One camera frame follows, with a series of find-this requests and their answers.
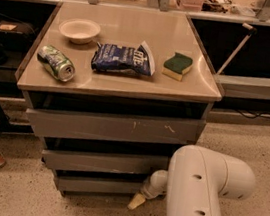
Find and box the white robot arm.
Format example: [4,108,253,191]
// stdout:
[128,145,256,216]

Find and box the black bag on shelf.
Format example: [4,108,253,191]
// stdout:
[0,20,35,52]

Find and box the grey top drawer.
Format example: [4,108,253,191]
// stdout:
[26,108,206,145]

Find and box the grey drawer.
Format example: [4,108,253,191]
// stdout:
[42,149,172,175]
[26,108,206,145]
[54,171,146,195]

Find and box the blue chip bag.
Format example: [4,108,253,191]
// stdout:
[91,42,156,77]

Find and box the grey drawer cabinet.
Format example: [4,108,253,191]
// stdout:
[0,0,235,216]

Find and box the green soda can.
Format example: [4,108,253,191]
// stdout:
[37,45,75,82]

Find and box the grey middle drawer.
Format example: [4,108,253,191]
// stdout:
[42,149,172,175]

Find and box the black cable on floor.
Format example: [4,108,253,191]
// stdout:
[234,108,270,122]

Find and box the white bowl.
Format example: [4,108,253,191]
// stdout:
[59,18,101,45]

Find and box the grey bottom drawer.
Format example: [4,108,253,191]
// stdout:
[54,171,146,195]

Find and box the green yellow sponge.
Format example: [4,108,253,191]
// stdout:
[162,53,193,81]

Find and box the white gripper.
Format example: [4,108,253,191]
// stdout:
[127,170,168,210]

